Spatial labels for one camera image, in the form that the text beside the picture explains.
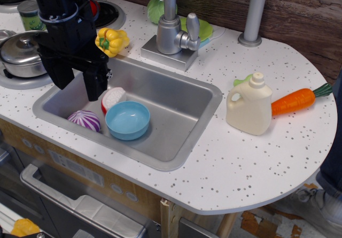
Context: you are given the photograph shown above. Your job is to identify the green toy pear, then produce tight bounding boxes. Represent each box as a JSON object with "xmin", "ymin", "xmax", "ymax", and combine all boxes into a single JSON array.
[{"xmin": 233, "ymin": 74, "xmax": 253, "ymax": 87}]

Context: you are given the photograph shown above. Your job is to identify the steel pot with lid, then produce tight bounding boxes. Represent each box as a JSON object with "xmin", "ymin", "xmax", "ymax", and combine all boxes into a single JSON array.
[{"xmin": 1, "ymin": 30, "xmax": 47, "ymax": 78}]

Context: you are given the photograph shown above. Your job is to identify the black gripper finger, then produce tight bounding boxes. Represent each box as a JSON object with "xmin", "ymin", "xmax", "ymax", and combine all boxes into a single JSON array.
[
  {"xmin": 46, "ymin": 66, "xmax": 74, "ymax": 89},
  {"xmin": 83, "ymin": 71, "xmax": 108, "ymax": 102}
]

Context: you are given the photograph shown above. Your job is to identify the yellow toy bell pepper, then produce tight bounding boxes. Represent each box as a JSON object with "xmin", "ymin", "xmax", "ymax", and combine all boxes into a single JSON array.
[{"xmin": 95, "ymin": 28, "xmax": 130, "ymax": 58}]

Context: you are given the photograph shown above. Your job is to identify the grey support pole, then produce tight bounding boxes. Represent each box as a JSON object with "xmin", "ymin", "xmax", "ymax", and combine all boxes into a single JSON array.
[{"xmin": 238, "ymin": 0, "xmax": 266, "ymax": 48}]

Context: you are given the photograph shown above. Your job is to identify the red toy chili pepper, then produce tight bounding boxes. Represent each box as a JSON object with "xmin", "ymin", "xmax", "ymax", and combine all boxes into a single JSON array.
[{"xmin": 89, "ymin": 0, "xmax": 100, "ymax": 17}]

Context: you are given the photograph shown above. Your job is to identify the silver toy faucet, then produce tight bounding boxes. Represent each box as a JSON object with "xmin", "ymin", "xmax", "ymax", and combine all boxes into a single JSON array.
[{"xmin": 141, "ymin": 0, "xmax": 201, "ymax": 71}]

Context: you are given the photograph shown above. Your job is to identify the grey sneaker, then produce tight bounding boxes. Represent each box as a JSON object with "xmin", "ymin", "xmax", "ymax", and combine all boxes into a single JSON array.
[{"xmin": 273, "ymin": 188, "xmax": 341, "ymax": 237}]

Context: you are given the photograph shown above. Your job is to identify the black stove burner middle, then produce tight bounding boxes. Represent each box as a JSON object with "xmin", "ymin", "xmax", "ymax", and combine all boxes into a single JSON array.
[{"xmin": 95, "ymin": 1, "xmax": 126, "ymax": 29}]

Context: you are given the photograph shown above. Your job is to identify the orange toy carrot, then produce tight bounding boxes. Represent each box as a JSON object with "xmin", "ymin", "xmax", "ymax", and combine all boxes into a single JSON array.
[{"xmin": 271, "ymin": 83, "xmax": 332, "ymax": 116}]

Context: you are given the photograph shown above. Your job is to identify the cream detergent bottle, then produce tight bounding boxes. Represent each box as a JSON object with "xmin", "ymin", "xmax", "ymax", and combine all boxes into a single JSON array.
[{"xmin": 226, "ymin": 72, "xmax": 273, "ymax": 135}]

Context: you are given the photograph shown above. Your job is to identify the silver sink basin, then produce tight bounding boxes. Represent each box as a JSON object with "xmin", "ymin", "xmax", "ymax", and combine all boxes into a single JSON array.
[{"xmin": 33, "ymin": 57, "xmax": 222, "ymax": 171}]

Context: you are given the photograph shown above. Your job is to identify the yellow object bottom left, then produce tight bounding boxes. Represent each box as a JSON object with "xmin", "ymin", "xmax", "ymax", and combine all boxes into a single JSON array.
[{"xmin": 10, "ymin": 218, "xmax": 40, "ymax": 237}]

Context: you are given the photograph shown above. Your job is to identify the green pea can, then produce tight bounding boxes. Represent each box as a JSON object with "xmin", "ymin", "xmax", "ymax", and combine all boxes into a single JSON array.
[{"xmin": 17, "ymin": 0, "xmax": 46, "ymax": 31}]

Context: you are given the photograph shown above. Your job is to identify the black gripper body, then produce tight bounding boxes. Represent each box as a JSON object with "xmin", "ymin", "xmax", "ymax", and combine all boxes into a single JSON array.
[{"xmin": 36, "ymin": 3, "xmax": 111, "ymax": 78}]

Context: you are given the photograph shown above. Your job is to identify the green toy cabbage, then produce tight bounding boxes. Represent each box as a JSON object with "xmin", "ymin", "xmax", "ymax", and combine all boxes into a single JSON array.
[{"xmin": 147, "ymin": 0, "xmax": 177, "ymax": 24}]

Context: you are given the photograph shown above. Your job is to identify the purple striped toy onion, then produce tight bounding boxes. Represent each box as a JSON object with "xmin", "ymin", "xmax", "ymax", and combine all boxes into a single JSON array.
[{"xmin": 67, "ymin": 110, "xmax": 101, "ymax": 132}]

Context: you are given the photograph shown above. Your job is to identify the silver oven door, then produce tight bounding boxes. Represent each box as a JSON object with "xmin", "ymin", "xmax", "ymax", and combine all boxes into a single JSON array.
[{"xmin": 20, "ymin": 164, "xmax": 161, "ymax": 237}]

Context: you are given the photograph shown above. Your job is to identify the green plate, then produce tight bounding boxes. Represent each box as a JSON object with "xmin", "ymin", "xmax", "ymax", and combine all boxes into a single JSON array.
[{"xmin": 180, "ymin": 17, "xmax": 213, "ymax": 42}]

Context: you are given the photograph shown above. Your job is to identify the red white toy radish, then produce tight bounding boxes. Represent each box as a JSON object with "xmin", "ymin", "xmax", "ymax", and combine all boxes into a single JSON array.
[{"xmin": 101, "ymin": 87, "xmax": 127, "ymax": 115}]

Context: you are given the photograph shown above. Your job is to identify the light blue bowl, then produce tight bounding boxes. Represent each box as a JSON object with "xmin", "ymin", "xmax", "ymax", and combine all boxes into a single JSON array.
[{"xmin": 105, "ymin": 101, "xmax": 150, "ymax": 141}]

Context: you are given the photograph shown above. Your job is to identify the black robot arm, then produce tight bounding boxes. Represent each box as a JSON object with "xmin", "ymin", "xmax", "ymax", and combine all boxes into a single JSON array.
[{"xmin": 34, "ymin": 0, "xmax": 111, "ymax": 102}]

